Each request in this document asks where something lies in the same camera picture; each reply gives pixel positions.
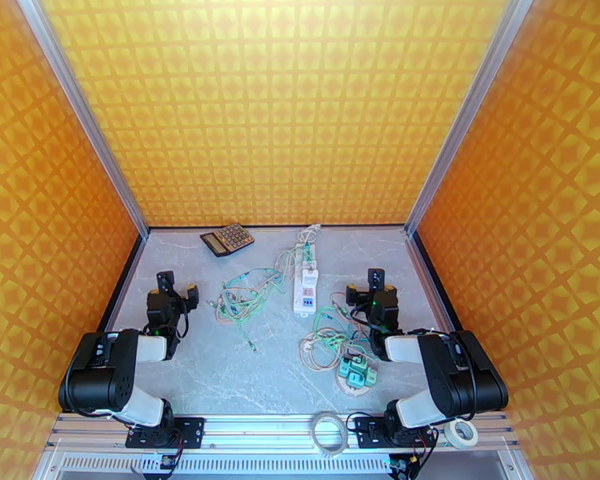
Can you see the white adapter plug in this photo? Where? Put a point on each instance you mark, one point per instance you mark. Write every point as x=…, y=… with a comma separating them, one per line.
x=310, y=277

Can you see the teal power plug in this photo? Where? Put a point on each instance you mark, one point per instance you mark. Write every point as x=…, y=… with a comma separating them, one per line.
x=372, y=377
x=348, y=367
x=354, y=379
x=363, y=366

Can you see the small teal plug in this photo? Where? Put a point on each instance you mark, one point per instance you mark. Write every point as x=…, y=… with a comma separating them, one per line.
x=307, y=252

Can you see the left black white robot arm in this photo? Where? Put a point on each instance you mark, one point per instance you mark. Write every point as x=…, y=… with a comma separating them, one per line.
x=105, y=373

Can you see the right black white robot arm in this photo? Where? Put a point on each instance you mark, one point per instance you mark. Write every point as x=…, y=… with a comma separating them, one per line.
x=455, y=373

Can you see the long white power strip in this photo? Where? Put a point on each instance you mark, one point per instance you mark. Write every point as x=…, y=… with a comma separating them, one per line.
x=305, y=299

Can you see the dark desk calculator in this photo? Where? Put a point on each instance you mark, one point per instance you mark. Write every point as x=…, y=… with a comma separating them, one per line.
x=227, y=239

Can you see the white tape roll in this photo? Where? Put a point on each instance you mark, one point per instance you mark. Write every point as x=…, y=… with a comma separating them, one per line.
x=449, y=436

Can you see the slotted vent panel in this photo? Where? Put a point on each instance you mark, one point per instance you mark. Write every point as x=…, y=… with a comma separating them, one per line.
x=255, y=463

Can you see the aluminium front rail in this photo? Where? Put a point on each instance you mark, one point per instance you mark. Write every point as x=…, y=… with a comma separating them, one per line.
x=260, y=433

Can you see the aluminium frame post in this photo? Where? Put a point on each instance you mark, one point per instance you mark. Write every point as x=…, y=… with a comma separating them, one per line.
x=82, y=108
x=467, y=111

